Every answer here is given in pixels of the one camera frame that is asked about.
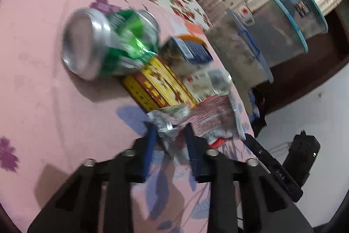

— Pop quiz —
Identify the silver wrapper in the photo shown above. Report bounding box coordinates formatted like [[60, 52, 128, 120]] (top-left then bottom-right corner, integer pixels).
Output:
[[147, 105, 192, 153]]

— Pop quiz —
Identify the clear plastic wrapper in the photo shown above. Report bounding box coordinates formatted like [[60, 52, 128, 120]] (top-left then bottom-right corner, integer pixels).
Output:
[[174, 68, 234, 102]]

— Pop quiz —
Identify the clear tub with blue lid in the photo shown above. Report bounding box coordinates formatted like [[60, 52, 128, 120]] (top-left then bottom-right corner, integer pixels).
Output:
[[205, 9, 274, 86]]

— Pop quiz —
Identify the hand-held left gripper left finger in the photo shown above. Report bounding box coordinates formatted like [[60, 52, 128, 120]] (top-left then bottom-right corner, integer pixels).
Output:
[[27, 121, 159, 233]]

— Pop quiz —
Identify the red and white wrapper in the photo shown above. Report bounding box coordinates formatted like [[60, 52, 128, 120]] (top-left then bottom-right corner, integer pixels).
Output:
[[188, 94, 246, 149]]

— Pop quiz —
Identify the pink leaf-print bed sheet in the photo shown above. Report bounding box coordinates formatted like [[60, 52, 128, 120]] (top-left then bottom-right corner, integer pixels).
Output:
[[0, 0, 256, 233]]

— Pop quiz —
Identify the yellow and red carton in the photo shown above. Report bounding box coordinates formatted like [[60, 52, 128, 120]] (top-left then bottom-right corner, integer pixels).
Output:
[[121, 57, 198, 114]]

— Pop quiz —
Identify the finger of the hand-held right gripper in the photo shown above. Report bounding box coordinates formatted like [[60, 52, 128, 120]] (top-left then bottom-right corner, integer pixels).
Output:
[[243, 133, 304, 202]]

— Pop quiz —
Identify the green soda can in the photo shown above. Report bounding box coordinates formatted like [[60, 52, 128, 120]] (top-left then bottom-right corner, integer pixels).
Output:
[[62, 9, 161, 80]]

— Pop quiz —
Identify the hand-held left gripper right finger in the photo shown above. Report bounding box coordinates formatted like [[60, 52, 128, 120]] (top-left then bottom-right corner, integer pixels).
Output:
[[185, 122, 315, 233]]

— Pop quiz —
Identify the small clear storage box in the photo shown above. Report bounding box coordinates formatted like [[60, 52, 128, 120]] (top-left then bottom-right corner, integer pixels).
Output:
[[278, 0, 329, 37]]

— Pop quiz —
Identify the white enamel mug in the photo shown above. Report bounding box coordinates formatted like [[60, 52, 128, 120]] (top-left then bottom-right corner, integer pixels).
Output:
[[237, 6, 256, 26]]

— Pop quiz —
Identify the blue snack packet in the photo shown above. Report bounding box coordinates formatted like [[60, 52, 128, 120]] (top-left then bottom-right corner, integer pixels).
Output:
[[161, 34, 214, 64]]

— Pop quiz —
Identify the clear storage box blue lid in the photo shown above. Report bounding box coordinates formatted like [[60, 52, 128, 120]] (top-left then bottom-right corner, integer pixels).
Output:
[[251, 0, 309, 65]]

